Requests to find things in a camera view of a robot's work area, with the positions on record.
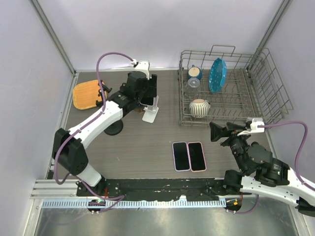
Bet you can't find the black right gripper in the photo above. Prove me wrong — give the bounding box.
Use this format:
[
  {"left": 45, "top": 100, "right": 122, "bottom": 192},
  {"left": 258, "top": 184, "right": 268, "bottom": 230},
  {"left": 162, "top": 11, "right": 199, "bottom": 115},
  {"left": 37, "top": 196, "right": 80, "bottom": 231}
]
[{"left": 208, "top": 121, "right": 251, "bottom": 173}]

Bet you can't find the grey wire dish rack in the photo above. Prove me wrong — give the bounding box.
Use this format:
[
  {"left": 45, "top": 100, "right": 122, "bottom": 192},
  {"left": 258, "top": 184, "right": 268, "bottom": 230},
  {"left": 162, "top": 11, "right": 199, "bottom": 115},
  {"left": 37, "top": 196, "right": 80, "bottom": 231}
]
[{"left": 178, "top": 45, "right": 293, "bottom": 126}]

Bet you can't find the round wooden phone stand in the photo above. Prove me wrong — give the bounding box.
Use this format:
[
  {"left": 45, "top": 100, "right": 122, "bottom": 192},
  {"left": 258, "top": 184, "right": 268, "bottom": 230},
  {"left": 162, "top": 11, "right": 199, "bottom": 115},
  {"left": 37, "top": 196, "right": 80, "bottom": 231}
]
[{"left": 134, "top": 108, "right": 144, "bottom": 113}]

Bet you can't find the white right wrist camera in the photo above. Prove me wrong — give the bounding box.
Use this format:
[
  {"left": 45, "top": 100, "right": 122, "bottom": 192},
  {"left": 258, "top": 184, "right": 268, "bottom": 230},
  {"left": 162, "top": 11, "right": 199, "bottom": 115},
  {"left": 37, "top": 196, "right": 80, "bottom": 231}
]
[{"left": 237, "top": 118, "right": 265, "bottom": 136}]

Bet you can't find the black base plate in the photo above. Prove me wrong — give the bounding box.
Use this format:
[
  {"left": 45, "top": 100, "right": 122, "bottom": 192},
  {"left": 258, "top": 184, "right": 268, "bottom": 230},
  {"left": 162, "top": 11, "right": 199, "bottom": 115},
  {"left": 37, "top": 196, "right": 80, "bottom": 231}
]
[{"left": 76, "top": 177, "right": 252, "bottom": 202}]

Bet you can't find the short black phone stand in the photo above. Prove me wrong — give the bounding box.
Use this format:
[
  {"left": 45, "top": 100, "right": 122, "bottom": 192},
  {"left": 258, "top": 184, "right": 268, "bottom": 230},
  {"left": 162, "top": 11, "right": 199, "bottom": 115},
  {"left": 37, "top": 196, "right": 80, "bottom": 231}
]
[{"left": 95, "top": 80, "right": 112, "bottom": 108}]

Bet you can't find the grey aluminium corner post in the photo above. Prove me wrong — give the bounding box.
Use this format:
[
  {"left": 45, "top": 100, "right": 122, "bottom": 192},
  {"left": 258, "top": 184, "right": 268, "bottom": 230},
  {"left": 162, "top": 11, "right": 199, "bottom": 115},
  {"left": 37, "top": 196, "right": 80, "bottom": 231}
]
[{"left": 256, "top": 0, "right": 293, "bottom": 53}]

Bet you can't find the clear drinking glass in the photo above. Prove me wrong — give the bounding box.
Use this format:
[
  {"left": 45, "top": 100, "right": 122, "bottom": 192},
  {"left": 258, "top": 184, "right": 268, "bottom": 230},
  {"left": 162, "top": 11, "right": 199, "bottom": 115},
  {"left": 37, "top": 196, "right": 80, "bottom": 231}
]
[{"left": 187, "top": 77, "right": 200, "bottom": 97}]

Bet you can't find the orange woven mat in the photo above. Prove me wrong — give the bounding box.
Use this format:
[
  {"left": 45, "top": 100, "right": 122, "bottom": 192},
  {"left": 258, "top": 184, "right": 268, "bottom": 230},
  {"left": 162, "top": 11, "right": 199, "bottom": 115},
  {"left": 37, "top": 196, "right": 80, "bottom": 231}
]
[{"left": 72, "top": 80, "right": 103, "bottom": 110}]

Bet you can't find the phone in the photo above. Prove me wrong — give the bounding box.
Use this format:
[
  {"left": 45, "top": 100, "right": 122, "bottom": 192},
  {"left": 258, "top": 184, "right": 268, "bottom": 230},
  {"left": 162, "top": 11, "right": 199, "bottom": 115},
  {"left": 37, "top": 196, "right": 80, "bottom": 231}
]
[
  {"left": 172, "top": 142, "right": 190, "bottom": 172},
  {"left": 140, "top": 97, "right": 154, "bottom": 106},
  {"left": 188, "top": 142, "right": 206, "bottom": 172}
]

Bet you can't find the striped white ceramic mug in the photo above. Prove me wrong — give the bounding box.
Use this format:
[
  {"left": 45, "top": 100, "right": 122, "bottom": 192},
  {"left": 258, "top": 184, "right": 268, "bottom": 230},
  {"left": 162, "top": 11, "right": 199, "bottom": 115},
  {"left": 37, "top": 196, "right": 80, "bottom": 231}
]
[{"left": 189, "top": 99, "right": 211, "bottom": 118}]

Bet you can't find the blue polka dot plate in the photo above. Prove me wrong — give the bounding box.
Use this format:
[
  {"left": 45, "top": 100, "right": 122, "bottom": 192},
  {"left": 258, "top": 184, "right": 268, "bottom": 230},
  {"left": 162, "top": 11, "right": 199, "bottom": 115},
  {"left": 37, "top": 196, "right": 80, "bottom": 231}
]
[{"left": 209, "top": 58, "right": 227, "bottom": 93}]

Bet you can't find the white folding phone stand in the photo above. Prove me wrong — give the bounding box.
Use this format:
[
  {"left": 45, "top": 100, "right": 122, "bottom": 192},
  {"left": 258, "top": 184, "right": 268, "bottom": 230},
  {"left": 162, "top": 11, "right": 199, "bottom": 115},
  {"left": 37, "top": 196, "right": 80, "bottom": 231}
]
[{"left": 142, "top": 96, "right": 159, "bottom": 123}]

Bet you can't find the grey left corner post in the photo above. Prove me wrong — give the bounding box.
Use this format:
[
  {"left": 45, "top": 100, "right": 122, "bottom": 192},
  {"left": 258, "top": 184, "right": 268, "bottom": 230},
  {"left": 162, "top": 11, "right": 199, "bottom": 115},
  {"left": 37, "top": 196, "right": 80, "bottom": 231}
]
[{"left": 29, "top": 0, "right": 76, "bottom": 76}]

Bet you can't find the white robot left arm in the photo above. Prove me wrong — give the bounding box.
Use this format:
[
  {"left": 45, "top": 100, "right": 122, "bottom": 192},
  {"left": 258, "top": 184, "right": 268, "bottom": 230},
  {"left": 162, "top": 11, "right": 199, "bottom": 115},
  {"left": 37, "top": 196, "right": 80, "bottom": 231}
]
[{"left": 52, "top": 71, "right": 158, "bottom": 196}]

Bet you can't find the white cable duct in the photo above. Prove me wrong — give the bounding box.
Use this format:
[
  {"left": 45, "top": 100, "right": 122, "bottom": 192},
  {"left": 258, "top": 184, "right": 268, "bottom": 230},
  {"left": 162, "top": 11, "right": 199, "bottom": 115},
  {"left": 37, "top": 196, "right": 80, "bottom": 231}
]
[{"left": 42, "top": 198, "right": 226, "bottom": 209}]

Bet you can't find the dark blue ceramic cup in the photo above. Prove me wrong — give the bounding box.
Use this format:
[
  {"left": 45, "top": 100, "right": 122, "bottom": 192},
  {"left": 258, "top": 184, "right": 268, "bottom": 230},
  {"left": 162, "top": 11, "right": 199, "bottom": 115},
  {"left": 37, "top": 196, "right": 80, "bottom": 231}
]
[{"left": 187, "top": 65, "right": 202, "bottom": 80}]

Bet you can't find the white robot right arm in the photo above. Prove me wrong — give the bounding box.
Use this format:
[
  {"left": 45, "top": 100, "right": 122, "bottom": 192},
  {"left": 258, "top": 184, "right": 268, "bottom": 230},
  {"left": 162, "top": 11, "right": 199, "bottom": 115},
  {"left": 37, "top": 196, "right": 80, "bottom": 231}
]
[{"left": 209, "top": 118, "right": 315, "bottom": 217}]

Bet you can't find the tall black phone stand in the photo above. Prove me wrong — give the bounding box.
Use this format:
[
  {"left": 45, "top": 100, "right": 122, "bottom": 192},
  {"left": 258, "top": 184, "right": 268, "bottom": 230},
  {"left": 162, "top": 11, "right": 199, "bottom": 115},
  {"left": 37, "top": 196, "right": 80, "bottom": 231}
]
[{"left": 104, "top": 119, "right": 124, "bottom": 136}]

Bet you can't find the aluminium front rail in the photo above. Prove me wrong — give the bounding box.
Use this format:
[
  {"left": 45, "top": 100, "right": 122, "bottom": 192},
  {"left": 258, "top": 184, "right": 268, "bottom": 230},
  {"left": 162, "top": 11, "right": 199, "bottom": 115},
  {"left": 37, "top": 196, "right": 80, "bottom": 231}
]
[{"left": 30, "top": 176, "right": 301, "bottom": 199}]

